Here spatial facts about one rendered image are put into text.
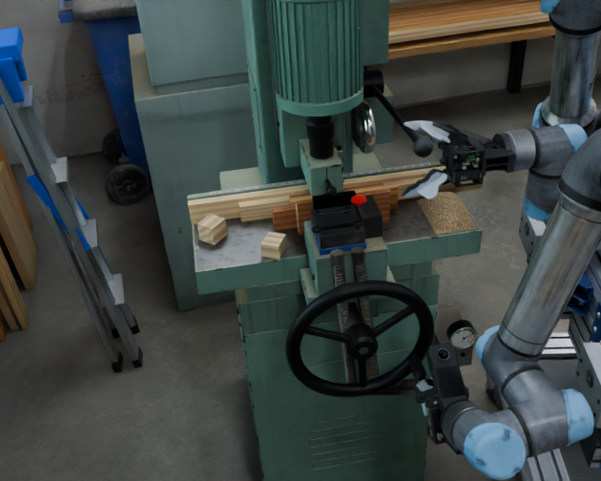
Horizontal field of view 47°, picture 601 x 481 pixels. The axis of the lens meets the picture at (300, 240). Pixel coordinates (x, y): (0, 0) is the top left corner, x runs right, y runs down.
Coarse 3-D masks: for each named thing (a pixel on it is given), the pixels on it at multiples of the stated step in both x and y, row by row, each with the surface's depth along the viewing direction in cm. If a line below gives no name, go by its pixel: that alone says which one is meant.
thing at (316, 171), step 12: (300, 144) 152; (300, 156) 154; (336, 156) 146; (312, 168) 143; (324, 168) 143; (336, 168) 144; (312, 180) 144; (324, 180) 145; (336, 180) 145; (312, 192) 146; (324, 192) 146
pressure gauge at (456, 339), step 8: (464, 320) 153; (448, 328) 154; (456, 328) 152; (464, 328) 151; (472, 328) 151; (448, 336) 153; (456, 336) 152; (464, 336) 153; (472, 336) 153; (456, 344) 154; (464, 344) 154; (472, 344) 154
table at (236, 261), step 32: (192, 224) 152; (256, 224) 151; (384, 224) 148; (416, 224) 147; (224, 256) 142; (256, 256) 141; (288, 256) 141; (416, 256) 146; (448, 256) 147; (224, 288) 142
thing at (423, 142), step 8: (368, 72) 153; (376, 72) 153; (368, 80) 152; (376, 80) 152; (368, 88) 152; (376, 88) 150; (368, 96) 154; (376, 96) 155; (384, 96) 145; (384, 104) 142; (392, 112) 137; (400, 120) 133; (416, 136) 125; (416, 144) 121; (424, 144) 120; (432, 144) 121; (416, 152) 121; (424, 152) 121
